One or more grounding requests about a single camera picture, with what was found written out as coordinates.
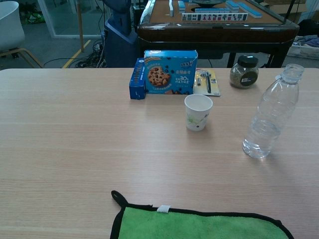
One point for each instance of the narrow dark blue box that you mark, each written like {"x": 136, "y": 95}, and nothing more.
{"x": 137, "y": 82}

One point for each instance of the dark wooden mahjong table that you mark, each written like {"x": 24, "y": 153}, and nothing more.
{"x": 214, "y": 32}

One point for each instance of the blue cookie box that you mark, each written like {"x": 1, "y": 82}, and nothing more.
{"x": 172, "y": 74}

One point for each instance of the transparent plastic water bottle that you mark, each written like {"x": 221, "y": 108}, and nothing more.
{"x": 271, "y": 117}

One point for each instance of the white paper cup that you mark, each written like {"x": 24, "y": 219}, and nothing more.
{"x": 197, "y": 117}

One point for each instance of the white chair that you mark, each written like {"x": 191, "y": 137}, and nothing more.
{"x": 10, "y": 27}

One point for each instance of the green microfiber cloth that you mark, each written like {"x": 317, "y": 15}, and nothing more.
{"x": 199, "y": 226}

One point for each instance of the wooden chair frame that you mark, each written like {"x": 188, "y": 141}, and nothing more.
{"x": 27, "y": 54}

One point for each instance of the yellow razor blister pack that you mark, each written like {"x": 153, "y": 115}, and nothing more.
{"x": 213, "y": 84}

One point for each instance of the glass jar with black lid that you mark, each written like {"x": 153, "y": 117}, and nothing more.
{"x": 244, "y": 73}

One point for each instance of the wooden pole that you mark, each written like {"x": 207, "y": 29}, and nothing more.
{"x": 80, "y": 27}

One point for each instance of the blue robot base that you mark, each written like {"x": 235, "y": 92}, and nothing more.
{"x": 119, "y": 42}

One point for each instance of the row of mahjong tiles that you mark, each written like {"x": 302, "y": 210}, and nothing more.
{"x": 214, "y": 17}

